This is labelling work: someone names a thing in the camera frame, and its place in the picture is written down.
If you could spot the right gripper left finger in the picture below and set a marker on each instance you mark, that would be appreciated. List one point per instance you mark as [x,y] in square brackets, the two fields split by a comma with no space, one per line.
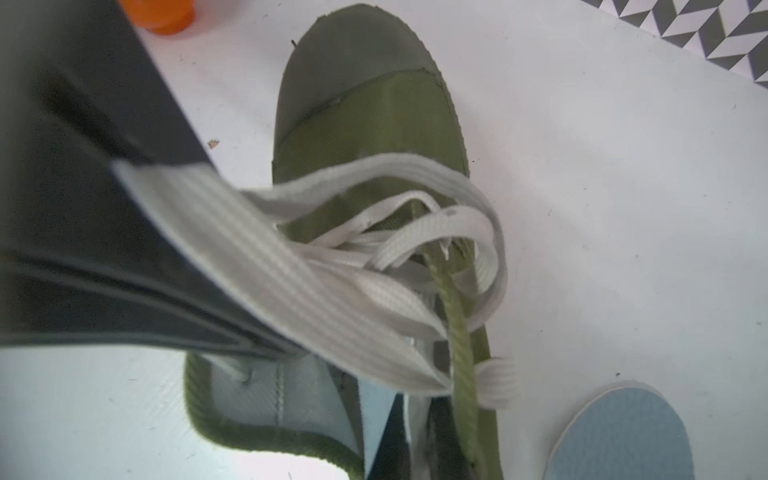
[392,459]

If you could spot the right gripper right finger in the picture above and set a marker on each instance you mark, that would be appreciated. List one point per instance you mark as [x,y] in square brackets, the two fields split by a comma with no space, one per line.
[445,458]

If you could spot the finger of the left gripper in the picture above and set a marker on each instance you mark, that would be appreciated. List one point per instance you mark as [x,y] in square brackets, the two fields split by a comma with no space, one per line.
[80,264]

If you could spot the blue insole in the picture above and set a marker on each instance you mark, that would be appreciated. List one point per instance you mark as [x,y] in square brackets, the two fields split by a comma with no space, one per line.
[376,403]
[628,431]

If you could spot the green shoe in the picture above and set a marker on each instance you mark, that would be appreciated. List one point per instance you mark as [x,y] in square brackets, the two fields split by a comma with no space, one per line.
[372,251]

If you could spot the orange plastic cup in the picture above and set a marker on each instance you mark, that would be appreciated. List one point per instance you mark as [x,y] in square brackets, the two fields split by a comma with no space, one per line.
[160,17]

